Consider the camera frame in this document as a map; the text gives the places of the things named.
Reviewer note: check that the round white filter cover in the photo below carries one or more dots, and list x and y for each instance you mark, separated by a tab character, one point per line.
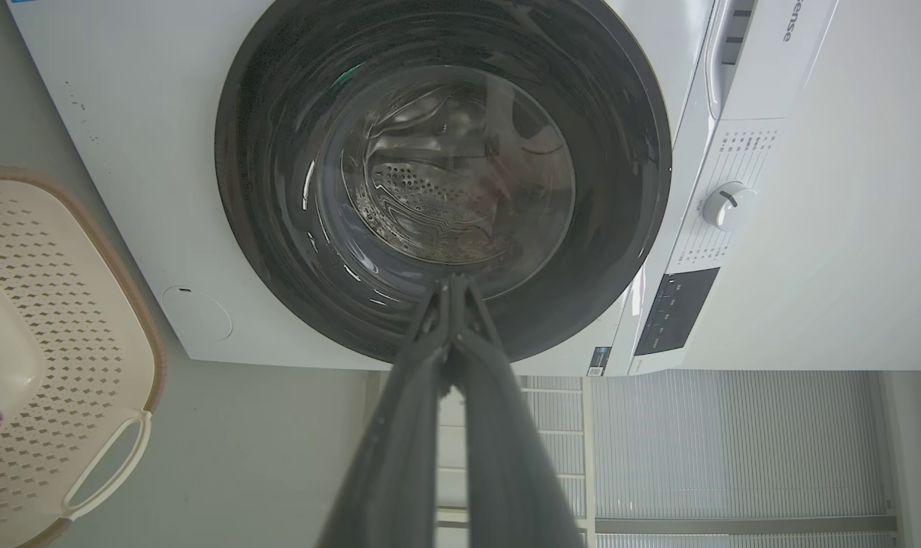
196	313

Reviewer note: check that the black round glass washer door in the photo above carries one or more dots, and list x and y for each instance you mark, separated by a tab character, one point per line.
278	228

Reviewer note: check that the white washer control dial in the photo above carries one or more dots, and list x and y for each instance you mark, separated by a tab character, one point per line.
728	206

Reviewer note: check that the white detergent drawer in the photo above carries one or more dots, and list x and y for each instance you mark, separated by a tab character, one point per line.
780	68

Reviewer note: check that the cream perforated laundry basket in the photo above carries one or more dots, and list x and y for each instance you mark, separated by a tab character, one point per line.
65	304

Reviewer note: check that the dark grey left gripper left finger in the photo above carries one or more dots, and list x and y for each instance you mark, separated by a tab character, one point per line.
399	457

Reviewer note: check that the small dark blue sticker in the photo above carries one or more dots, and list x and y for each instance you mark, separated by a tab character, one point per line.
598	361

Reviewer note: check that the white window blinds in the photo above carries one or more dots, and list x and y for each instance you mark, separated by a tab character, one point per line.
734	449

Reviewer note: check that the stainless steel washer drum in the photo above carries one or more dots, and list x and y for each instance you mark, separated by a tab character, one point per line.
430	205

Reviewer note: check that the black washer display panel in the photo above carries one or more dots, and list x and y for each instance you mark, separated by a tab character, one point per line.
677	310

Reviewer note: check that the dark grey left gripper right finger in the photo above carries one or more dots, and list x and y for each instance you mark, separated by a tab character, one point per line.
506	457

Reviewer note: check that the white front-load washing machine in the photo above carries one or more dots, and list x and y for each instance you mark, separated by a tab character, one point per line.
164	152

